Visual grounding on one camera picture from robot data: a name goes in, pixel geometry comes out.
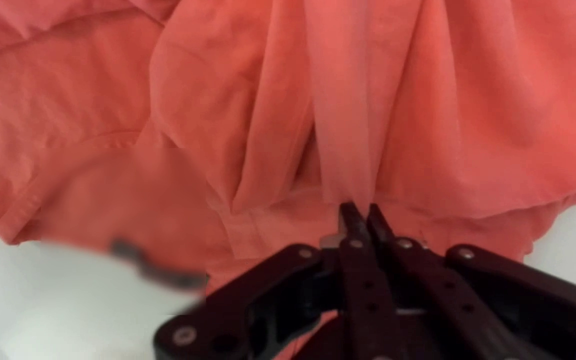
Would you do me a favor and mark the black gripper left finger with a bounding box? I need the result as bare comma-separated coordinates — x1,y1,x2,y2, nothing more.
154,202,394,360

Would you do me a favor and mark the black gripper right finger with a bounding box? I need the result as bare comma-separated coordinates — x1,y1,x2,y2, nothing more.
365,205,576,360

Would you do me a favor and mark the coral red cloth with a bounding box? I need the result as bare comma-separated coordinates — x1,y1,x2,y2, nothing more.
0,0,576,360

